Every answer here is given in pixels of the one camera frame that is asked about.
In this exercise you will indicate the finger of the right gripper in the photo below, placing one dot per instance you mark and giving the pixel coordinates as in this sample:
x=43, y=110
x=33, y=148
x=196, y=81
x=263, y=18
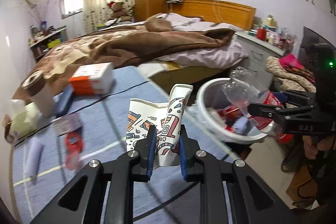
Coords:
x=296, y=98
x=277, y=114

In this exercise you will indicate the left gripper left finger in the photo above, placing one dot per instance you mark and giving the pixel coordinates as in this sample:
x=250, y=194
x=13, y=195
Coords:
x=102, y=192

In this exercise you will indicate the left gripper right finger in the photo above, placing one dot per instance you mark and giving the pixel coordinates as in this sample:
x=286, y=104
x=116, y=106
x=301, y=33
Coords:
x=230, y=192

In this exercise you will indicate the crushed clear plastic bottle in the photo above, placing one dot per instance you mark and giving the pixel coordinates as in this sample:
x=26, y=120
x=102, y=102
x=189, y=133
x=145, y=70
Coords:
x=243, y=89

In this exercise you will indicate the patterned paper cup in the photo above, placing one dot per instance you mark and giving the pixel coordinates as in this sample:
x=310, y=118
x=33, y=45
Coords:
x=165, y=117

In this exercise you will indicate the white round trash bin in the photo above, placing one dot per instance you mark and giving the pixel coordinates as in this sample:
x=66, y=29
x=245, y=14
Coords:
x=224, y=120

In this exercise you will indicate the person's right hand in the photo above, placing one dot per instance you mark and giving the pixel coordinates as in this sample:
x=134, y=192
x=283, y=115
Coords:
x=311, y=149

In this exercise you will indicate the floral padded jacket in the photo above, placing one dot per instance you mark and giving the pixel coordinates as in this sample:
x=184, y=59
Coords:
x=291, y=73

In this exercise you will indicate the grey drawer cabinet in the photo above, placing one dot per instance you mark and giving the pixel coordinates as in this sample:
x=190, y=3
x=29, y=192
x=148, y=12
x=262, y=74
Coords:
x=258, y=51

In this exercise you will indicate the red jar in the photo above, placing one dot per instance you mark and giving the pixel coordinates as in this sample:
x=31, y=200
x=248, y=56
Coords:
x=261, y=33

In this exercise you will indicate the pink duvet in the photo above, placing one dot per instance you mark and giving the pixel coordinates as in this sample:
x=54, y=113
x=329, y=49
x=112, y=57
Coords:
x=222, y=58

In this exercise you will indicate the dark blue glasses case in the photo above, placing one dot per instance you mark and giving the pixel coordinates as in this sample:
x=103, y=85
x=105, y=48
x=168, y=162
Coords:
x=64, y=102

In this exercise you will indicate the wooden headboard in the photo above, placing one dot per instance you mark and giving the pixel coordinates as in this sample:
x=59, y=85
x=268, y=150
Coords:
x=216, y=11

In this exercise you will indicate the yellow tissue pack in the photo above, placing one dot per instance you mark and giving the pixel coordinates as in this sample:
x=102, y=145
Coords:
x=20, y=120

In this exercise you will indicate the orange white box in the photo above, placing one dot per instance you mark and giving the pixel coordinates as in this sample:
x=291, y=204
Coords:
x=92, y=79

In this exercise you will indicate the brown white tumbler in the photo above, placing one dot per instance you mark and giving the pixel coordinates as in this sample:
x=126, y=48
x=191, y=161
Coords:
x=40, y=93

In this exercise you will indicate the brown fleece blanket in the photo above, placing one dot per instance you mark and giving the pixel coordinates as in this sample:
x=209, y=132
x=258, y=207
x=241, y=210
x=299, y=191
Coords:
x=124, y=46

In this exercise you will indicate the cluttered side shelf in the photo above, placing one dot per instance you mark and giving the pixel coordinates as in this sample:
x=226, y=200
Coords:
x=42, y=44

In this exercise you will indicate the brown teddy bear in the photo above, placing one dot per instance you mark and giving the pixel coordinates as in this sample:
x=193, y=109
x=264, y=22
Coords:
x=120, y=11

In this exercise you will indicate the purple branch bouquet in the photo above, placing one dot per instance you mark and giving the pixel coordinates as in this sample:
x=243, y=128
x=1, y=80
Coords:
x=39, y=14

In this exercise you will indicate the small window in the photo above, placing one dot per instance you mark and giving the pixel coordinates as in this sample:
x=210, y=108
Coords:
x=70, y=7

